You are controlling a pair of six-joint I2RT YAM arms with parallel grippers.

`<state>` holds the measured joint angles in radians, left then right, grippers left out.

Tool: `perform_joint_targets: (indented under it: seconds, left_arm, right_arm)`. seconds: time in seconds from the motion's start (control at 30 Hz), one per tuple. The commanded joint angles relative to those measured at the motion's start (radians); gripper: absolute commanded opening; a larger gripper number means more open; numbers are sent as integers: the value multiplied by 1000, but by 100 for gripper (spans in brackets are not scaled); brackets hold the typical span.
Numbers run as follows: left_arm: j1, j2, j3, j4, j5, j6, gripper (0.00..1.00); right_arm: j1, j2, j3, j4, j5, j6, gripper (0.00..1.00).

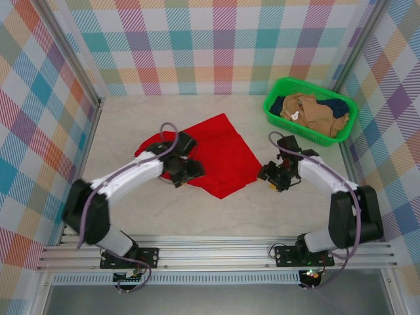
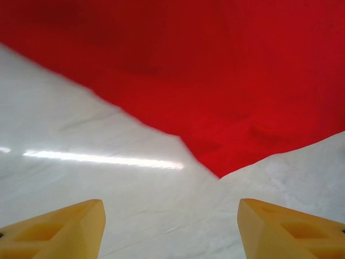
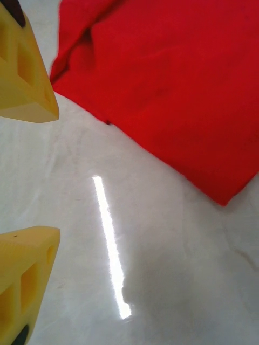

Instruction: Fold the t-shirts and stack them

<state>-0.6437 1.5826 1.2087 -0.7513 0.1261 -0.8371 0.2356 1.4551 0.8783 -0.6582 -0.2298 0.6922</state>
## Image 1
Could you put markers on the red bear print t-shirt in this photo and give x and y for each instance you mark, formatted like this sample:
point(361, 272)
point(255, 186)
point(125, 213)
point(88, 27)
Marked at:
point(226, 154)

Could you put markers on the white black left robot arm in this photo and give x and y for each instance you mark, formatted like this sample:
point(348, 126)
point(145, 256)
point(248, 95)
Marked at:
point(131, 174)

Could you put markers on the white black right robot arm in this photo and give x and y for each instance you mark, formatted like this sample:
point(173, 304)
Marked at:
point(328, 178)

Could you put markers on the tan t-shirt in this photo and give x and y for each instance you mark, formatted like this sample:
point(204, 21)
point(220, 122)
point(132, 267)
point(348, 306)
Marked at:
point(315, 115)

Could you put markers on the green plastic basket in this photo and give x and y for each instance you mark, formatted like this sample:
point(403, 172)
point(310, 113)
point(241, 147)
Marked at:
point(341, 139)

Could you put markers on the navy t-shirt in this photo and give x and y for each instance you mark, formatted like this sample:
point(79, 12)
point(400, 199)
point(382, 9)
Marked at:
point(338, 106)

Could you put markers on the aluminium side rail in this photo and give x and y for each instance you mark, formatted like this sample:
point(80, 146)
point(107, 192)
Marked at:
point(88, 147)
point(352, 174)

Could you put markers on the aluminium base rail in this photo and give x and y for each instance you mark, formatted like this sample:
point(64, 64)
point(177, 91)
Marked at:
point(213, 252)

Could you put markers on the aluminium frame post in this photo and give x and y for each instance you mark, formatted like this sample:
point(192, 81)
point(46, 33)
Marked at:
point(361, 46)
point(69, 52)

